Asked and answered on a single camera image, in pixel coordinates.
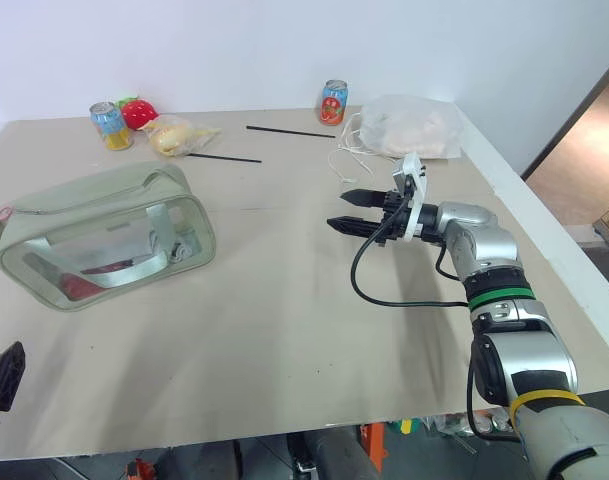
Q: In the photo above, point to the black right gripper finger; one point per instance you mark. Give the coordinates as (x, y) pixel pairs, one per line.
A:
(364, 198)
(356, 226)

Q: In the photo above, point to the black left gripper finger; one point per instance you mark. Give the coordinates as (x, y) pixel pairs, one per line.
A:
(6, 375)

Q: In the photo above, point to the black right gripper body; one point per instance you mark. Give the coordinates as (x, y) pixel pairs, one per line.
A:
(395, 220)

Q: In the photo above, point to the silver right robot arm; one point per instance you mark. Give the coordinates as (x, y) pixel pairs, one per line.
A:
(489, 240)

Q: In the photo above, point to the red liquid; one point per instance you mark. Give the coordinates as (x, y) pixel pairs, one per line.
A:
(76, 287)

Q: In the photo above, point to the clear plastic tubing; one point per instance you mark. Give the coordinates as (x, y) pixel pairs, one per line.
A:
(181, 251)

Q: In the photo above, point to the clear green-trimmed pouch bag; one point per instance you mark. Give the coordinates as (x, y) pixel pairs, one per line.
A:
(109, 200)

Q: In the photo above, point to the white translucent plastic bag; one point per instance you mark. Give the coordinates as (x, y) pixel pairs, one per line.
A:
(414, 127)

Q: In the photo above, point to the long black stick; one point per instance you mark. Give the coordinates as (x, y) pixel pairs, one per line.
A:
(289, 131)
(224, 158)

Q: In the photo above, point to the blue red drink can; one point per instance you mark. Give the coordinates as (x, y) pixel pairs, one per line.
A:
(333, 102)

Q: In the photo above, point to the beige table cover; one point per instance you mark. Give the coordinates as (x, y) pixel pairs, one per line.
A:
(284, 310)

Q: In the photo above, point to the orange black tool under table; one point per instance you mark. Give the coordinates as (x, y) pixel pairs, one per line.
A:
(141, 470)

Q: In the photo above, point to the clear bag of yellow bread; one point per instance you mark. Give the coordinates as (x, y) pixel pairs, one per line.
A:
(176, 136)

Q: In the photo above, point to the green item under table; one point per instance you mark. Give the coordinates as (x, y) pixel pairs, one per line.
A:
(405, 427)

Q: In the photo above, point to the dark rounded shape under table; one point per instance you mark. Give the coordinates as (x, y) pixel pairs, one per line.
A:
(334, 455)

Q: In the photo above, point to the red strawberry plush toy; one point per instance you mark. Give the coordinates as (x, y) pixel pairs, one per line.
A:
(139, 114)

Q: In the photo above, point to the blue yellow drink can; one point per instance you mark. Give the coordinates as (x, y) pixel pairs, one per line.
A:
(112, 127)

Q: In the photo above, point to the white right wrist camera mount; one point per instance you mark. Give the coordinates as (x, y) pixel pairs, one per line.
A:
(417, 192)

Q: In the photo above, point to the orange frame under table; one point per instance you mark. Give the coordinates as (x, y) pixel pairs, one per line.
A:
(376, 445)

